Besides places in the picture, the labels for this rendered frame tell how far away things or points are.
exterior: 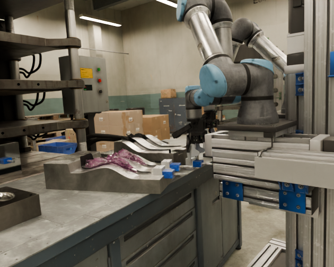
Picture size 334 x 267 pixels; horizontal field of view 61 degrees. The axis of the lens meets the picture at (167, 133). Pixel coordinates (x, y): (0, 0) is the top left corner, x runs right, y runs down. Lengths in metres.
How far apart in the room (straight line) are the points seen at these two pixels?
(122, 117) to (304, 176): 4.67
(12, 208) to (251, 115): 0.83
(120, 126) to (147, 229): 4.29
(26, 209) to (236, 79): 0.79
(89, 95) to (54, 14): 7.42
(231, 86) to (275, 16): 7.23
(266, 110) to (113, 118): 4.60
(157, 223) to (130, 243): 0.18
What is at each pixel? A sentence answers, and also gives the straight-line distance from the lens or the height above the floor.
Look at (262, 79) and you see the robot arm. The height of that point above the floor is 1.19.
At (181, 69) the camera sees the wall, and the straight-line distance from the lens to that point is 9.25.
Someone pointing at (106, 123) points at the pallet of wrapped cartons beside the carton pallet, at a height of 0.71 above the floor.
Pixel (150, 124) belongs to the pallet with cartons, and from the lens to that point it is 6.14.
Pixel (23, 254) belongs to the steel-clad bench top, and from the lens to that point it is 0.82.
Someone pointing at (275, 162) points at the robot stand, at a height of 0.94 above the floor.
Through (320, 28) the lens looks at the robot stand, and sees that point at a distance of 1.21.
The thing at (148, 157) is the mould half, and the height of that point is 0.86.
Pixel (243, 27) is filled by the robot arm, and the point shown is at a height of 1.50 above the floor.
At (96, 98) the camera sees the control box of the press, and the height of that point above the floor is 1.17.
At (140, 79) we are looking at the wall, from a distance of 10.30.
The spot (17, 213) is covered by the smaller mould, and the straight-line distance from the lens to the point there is 0.99.
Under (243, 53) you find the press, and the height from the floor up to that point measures 1.86.
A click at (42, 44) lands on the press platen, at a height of 1.50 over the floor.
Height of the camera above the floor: 1.15
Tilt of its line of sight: 7 degrees down
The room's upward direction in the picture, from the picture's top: 3 degrees counter-clockwise
